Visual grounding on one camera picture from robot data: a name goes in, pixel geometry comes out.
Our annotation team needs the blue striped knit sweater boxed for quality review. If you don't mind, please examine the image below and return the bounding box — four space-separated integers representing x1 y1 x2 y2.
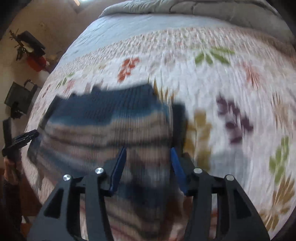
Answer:
28 84 186 240

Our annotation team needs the coat rack with clothes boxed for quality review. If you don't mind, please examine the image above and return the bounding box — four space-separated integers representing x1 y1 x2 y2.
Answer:
9 30 48 72

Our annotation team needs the person's left hand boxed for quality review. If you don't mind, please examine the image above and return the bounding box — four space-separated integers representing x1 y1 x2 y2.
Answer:
4 157 22 185

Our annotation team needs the black chair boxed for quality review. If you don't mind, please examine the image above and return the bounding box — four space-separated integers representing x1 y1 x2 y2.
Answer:
4 79 39 114

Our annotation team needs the floral quilted bedspread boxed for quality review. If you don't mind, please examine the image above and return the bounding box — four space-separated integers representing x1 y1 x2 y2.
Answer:
23 15 295 240

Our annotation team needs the grey rumpled duvet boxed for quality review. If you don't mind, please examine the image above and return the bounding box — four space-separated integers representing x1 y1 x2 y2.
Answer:
100 1 295 43

